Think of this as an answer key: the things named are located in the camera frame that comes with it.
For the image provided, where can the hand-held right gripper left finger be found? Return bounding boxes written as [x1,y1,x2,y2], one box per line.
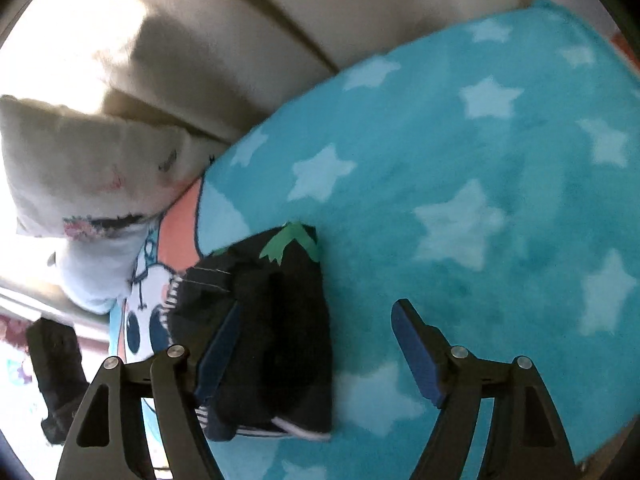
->
[55,302,246,480]

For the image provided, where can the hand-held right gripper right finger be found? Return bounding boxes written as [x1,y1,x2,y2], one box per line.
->
[391,299,583,480]

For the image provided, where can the black frog print pants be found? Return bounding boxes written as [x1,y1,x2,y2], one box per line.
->
[167,221,333,442]

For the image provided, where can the pale blue plush cushion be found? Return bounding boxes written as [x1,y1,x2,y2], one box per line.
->
[47,220,161,316]

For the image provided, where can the dark cloth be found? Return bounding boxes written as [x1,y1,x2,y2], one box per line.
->
[26,317,86,445]

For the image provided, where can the turquoise star printed blanket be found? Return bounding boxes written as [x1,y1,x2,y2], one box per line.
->
[107,0,640,480]

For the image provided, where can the white floral pillow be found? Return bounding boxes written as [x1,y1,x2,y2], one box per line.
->
[0,95,216,238]

